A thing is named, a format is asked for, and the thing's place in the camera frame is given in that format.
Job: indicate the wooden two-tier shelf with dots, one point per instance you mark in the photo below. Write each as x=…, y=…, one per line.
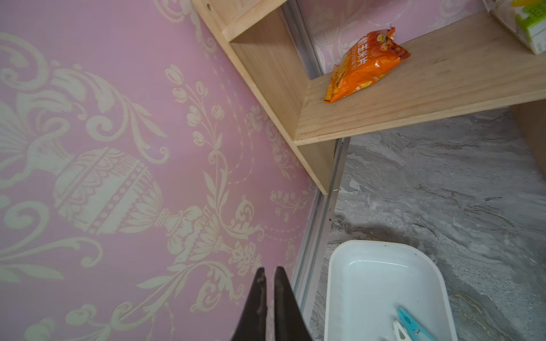
x=467, y=67

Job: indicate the white clothespin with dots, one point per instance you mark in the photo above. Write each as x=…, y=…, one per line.
x=400, y=332

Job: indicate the orange snack bag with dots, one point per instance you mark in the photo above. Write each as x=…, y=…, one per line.
x=365, y=63

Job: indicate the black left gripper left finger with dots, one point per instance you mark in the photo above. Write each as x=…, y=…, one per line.
x=253, y=320

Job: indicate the white plastic bin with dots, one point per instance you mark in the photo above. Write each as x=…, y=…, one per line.
x=368, y=281

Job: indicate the teal clothespin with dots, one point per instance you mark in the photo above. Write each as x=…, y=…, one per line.
x=415, y=330

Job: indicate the green white drink carton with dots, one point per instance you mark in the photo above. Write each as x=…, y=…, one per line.
x=525, y=19

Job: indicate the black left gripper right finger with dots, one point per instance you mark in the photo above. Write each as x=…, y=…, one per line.
x=288, y=322

